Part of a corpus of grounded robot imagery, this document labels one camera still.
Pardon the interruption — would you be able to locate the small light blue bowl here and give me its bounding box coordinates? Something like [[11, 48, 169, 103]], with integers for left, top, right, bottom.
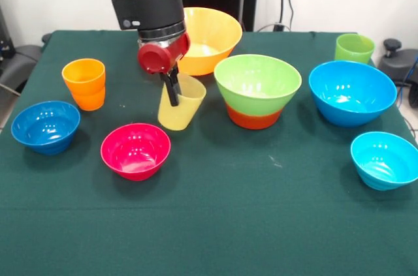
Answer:
[[350, 130, 418, 192]]

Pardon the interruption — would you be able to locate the dark green tablecloth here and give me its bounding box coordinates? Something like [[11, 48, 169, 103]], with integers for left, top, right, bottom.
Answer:
[[0, 29, 418, 276]]

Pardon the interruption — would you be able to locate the large yellow-orange bowl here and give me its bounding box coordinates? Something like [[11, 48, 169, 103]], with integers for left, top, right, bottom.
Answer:
[[176, 7, 244, 76]]

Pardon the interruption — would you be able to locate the pink bowl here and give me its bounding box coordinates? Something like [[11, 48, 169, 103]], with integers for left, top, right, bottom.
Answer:
[[100, 123, 172, 181]]

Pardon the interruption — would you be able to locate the yellow cup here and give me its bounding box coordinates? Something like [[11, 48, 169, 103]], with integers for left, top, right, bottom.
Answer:
[[157, 72, 207, 132]]

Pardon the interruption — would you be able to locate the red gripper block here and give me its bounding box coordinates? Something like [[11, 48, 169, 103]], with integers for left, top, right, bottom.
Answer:
[[137, 32, 191, 108]]

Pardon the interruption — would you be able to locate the green bowl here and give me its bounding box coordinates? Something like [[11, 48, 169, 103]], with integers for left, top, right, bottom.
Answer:
[[214, 54, 303, 117]]

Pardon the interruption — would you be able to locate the small dark blue bowl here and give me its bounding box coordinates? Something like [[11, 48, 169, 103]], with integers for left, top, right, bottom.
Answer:
[[10, 100, 82, 156]]

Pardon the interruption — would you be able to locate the green cup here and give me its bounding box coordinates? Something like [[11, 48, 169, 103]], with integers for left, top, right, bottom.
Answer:
[[334, 33, 376, 65]]

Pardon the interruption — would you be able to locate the large blue bowl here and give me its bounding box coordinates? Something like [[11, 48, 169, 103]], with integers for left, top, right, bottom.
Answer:
[[308, 60, 398, 128]]

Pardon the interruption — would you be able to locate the red-orange bowl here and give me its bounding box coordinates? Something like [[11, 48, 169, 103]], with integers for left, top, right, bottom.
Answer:
[[225, 102, 284, 130]]

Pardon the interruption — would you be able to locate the orange cup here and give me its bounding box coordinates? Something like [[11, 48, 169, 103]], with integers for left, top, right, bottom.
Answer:
[[61, 58, 106, 112]]

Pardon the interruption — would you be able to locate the black chair base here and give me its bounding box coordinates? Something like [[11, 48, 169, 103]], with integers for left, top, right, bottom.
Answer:
[[378, 38, 418, 109]]

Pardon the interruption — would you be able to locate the grey chair base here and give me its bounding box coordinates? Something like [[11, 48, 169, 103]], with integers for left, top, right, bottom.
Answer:
[[0, 44, 44, 94]]

